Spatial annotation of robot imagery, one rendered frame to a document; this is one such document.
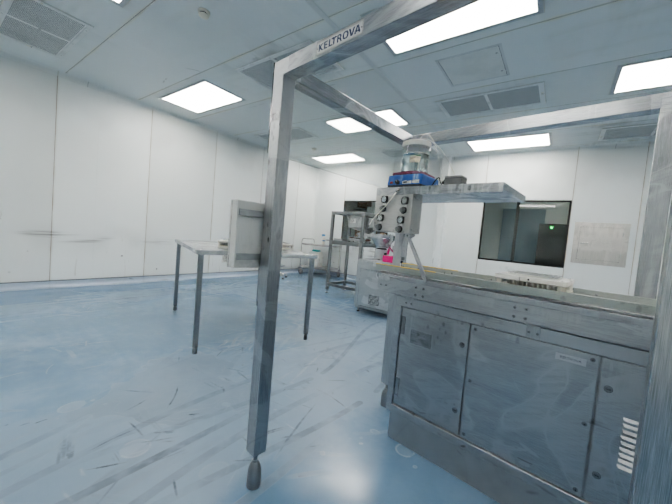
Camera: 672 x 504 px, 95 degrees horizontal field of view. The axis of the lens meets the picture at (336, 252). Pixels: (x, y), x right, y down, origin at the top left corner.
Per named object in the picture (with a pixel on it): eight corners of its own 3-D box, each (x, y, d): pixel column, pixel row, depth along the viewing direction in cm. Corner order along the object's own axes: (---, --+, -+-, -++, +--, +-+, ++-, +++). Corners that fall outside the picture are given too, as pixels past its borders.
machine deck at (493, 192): (376, 195, 165) (376, 187, 164) (411, 204, 192) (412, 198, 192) (503, 191, 123) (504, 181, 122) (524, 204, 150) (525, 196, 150)
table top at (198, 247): (174, 241, 367) (175, 239, 366) (263, 246, 427) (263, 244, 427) (196, 254, 242) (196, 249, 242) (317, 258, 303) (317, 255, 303)
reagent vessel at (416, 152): (394, 172, 165) (397, 137, 164) (408, 178, 177) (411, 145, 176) (419, 170, 155) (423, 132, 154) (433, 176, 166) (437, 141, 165)
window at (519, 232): (477, 258, 611) (484, 200, 605) (477, 258, 612) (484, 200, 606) (563, 268, 530) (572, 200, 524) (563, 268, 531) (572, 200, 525)
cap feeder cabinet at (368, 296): (352, 310, 446) (357, 258, 442) (371, 305, 492) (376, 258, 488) (391, 320, 410) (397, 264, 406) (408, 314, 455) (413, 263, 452)
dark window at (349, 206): (340, 243, 806) (344, 200, 800) (340, 243, 807) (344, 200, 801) (386, 248, 729) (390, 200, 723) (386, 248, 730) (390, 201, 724)
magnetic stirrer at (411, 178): (384, 188, 165) (386, 171, 164) (405, 194, 180) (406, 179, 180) (418, 187, 151) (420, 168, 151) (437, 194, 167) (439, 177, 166)
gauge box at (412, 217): (372, 230, 166) (376, 193, 165) (383, 232, 173) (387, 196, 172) (408, 233, 151) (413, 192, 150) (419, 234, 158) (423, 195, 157)
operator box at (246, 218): (226, 266, 119) (230, 199, 118) (263, 266, 131) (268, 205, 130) (234, 268, 115) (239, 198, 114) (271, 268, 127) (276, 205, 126)
